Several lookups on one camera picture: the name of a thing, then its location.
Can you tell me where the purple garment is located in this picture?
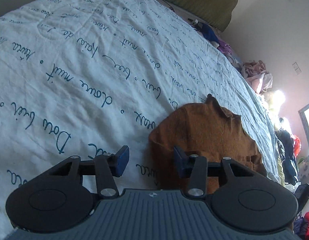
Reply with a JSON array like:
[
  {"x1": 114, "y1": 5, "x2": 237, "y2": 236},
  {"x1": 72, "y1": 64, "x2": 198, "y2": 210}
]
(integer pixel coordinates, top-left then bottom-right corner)
[{"x1": 217, "y1": 39, "x2": 233, "y2": 55}]

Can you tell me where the blue cloth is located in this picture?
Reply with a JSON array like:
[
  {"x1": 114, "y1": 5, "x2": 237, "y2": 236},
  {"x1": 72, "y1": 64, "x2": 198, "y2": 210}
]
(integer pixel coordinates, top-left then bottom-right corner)
[{"x1": 198, "y1": 23, "x2": 219, "y2": 44}]

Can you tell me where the white light switch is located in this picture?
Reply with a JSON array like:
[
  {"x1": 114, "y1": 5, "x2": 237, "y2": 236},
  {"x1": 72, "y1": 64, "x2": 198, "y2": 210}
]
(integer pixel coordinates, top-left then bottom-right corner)
[{"x1": 292, "y1": 62, "x2": 301, "y2": 75}]

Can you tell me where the brown knit sweater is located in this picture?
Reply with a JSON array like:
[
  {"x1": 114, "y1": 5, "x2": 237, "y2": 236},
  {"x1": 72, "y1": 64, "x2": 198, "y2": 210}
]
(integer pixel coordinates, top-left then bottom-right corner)
[{"x1": 149, "y1": 95, "x2": 267, "y2": 190}]

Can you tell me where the black charger and cable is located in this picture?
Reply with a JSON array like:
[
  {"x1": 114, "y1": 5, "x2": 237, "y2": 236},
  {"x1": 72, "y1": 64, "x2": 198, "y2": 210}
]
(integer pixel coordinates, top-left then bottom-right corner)
[{"x1": 186, "y1": 17, "x2": 203, "y2": 28}]

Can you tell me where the dark clothes pile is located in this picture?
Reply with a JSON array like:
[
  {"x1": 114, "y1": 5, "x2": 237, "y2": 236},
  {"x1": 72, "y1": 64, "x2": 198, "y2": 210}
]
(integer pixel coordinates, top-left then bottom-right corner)
[{"x1": 275, "y1": 129, "x2": 299, "y2": 186}]

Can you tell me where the pink and white clothes pile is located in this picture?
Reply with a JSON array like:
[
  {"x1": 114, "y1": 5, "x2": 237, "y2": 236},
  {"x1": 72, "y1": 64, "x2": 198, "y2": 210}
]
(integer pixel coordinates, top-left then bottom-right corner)
[{"x1": 241, "y1": 60, "x2": 273, "y2": 94}]

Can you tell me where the white script-printed bed sheet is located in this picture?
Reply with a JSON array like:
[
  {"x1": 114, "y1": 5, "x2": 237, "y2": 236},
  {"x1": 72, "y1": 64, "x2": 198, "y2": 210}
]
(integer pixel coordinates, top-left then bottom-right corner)
[{"x1": 0, "y1": 0, "x2": 279, "y2": 239}]

